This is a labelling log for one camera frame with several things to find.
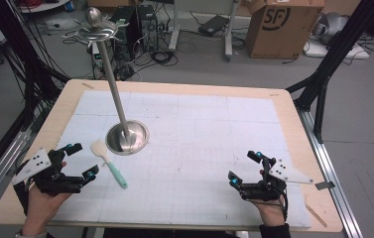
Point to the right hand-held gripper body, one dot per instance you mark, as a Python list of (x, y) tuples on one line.
[(288, 173)]

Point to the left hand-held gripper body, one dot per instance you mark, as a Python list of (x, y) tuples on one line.
[(34, 163)]

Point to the person's right hand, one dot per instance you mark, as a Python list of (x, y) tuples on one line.
[(270, 211)]

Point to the person's left hand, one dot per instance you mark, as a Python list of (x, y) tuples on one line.
[(40, 208)]

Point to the grey tape piece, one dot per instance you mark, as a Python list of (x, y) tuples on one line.
[(324, 185)]

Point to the thin wooden stick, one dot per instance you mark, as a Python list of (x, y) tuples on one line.
[(316, 215)]

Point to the white gridded mat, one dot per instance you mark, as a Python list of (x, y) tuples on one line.
[(191, 148)]

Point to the metal utensil stand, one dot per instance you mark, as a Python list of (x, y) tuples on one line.
[(118, 99)]

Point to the white stand leg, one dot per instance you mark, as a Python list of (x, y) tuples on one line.
[(174, 29), (230, 36)]

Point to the brown cardboard box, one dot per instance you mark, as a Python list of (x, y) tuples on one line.
[(280, 31)]

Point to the white flat board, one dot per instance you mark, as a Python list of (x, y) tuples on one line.
[(336, 51)]

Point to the black computer tower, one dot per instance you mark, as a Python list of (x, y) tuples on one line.
[(148, 28), (125, 26)]

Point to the black flat device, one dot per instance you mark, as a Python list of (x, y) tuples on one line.
[(213, 25)]

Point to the silver grey helmet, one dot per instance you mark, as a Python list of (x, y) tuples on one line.
[(330, 28)]

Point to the black metal frame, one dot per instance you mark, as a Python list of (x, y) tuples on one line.
[(333, 59), (25, 59)]

